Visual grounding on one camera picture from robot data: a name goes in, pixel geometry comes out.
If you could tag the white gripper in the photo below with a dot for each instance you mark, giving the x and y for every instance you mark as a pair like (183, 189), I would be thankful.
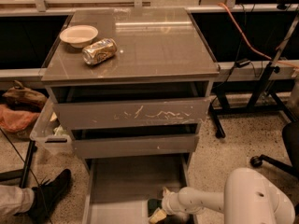
(168, 202)

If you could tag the dark green sponge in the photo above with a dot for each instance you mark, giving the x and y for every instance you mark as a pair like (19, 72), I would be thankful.
(153, 206)

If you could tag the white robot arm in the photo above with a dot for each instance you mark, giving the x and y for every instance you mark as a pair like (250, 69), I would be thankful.
(248, 198)

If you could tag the open grey bottom drawer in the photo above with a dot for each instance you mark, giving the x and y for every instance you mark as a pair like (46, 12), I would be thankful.
(119, 188)

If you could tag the grey middle drawer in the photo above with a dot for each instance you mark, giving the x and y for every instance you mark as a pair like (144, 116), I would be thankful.
(135, 146)

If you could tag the grey top drawer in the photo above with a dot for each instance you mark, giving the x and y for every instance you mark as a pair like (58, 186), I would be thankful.
(137, 113)

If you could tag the grey drawer cabinet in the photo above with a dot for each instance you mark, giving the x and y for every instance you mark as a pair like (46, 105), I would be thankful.
(160, 56)

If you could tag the black shoe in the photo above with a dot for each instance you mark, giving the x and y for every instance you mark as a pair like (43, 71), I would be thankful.
(47, 195)

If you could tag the clear plastic storage bin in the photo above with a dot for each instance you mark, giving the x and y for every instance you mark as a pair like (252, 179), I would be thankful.
(49, 133)

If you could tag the black stand leg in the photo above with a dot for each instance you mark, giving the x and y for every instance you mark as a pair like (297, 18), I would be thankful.
(27, 163)

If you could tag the white trouser leg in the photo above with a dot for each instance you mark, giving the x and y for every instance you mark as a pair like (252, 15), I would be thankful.
(14, 200)

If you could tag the black power adapter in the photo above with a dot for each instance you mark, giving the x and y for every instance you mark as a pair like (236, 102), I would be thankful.
(242, 63)

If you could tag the crushed metallic can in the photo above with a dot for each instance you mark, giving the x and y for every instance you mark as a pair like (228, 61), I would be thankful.
(99, 51)

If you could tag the orange cloth bag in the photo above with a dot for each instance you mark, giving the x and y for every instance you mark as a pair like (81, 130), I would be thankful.
(16, 120)

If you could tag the brown bag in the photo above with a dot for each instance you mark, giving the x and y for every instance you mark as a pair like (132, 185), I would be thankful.
(21, 97)

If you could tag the white bowl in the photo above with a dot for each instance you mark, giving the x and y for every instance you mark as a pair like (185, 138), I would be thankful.
(79, 36)

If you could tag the black table leg frame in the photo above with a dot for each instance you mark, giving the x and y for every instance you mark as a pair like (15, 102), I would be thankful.
(264, 84)

